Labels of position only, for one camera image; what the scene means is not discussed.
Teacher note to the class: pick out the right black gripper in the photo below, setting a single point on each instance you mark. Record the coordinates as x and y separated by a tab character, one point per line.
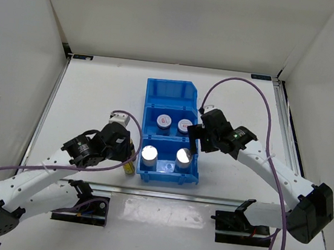
197	132

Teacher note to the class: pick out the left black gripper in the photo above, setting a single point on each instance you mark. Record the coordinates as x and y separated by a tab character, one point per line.
124	153

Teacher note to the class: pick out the red-logo lid jar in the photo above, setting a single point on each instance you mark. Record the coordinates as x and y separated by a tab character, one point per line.
163	125
182	127

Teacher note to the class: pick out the small amber bottle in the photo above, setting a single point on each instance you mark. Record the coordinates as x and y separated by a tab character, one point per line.
132	150
129	168

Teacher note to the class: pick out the silver-lid blue-label bottle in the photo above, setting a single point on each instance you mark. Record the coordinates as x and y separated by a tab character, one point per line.
149	158
183	161

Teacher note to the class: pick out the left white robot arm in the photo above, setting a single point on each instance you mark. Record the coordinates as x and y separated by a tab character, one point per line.
33	192

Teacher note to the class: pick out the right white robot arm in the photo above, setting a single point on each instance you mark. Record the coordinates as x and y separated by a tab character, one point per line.
306	208

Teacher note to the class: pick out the blue three-compartment plastic bin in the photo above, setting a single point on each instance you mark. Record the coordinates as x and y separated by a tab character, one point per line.
177	99

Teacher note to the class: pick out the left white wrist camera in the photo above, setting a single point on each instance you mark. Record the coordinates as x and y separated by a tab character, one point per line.
119	117

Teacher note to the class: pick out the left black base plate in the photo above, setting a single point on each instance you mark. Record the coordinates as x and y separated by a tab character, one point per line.
94	213

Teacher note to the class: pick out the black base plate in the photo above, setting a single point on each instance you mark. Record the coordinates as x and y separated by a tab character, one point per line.
94	213
230	229

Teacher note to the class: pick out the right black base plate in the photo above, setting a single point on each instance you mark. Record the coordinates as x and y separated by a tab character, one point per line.
230	229

